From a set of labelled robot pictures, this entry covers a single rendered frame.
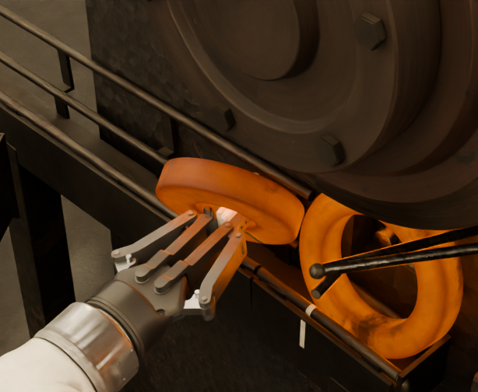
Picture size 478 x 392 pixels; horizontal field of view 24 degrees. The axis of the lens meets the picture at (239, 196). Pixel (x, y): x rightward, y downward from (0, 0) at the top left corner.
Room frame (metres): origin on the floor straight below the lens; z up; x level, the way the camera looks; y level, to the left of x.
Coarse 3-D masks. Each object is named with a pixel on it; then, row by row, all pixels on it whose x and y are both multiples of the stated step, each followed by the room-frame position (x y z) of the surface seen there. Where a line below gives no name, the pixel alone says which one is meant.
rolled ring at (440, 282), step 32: (320, 224) 0.82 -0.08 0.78; (320, 256) 0.81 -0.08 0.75; (352, 288) 0.80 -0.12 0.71; (448, 288) 0.72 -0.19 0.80; (352, 320) 0.76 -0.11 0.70; (384, 320) 0.75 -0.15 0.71; (416, 320) 0.71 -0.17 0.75; (448, 320) 0.71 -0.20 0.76; (384, 352) 0.72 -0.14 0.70; (416, 352) 0.70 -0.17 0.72
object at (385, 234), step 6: (378, 222) 0.85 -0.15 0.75; (378, 228) 0.84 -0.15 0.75; (384, 228) 0.84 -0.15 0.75; (378, 234) 0.84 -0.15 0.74; (384, 234) 0.84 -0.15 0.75; (390, 234) 0.83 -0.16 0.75; (378, 240) 0.84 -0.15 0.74; (384, 240) 0.83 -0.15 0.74; (390, 240) 0.83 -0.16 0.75; (396, 240) 0.83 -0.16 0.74; (378, 246) 0.84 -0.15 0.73; (384, 246) 0.83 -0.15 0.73; (390, 246) 0.83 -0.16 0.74
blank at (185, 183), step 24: (168, 168) 0.86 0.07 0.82; (192, 168) 0.84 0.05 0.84; (216, 168) 0.83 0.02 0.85; (240, 168) 0.83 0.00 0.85; (168, 192) 0.85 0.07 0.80; (192, 192) 0.82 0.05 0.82; (216, 192) 0.81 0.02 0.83; (240, 192) 0.81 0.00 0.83; (264, 192) 0.81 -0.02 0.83; (288, 192) 0.83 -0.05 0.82; (264, 216) 0.81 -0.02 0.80; (288, 216) 0.81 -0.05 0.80; (264, 240) 0.85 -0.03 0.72; (288, 240) 0.83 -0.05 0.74
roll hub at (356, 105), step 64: (192, 0) 0.76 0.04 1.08; (256, 0) 0.69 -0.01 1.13; (320, 0) 0.67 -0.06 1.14; (384, 0) 0.61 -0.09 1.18; (192, 64) 0.75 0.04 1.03; (256, 64) 0.69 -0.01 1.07; (320, 64) 0.66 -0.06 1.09; (384, 64) 0.61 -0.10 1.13; (256, 128) 0.70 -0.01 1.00; (320, 128) 0.65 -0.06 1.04; (384, 128) 0.61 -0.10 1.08
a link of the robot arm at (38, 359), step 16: (16, 352) 0.64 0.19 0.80; (32, 352) 0.64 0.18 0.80; (48, 352) 0.64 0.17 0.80; (64, 352) 0.64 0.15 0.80; (0, 368) 0.62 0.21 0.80; (16, 368) 0.62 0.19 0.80; (32, 368) 0.62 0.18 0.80; (48, 368) 0.62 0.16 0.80; (64, 368) 0.62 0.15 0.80; (80, 368) 0.63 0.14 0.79; (0, 384) 0.60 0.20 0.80; (16, 384) 0.60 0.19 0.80; (32, 384) 0.60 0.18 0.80; (48, 384) 0.60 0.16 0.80; (64, 384) 0.61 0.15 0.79; (80, 384) 0.61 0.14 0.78
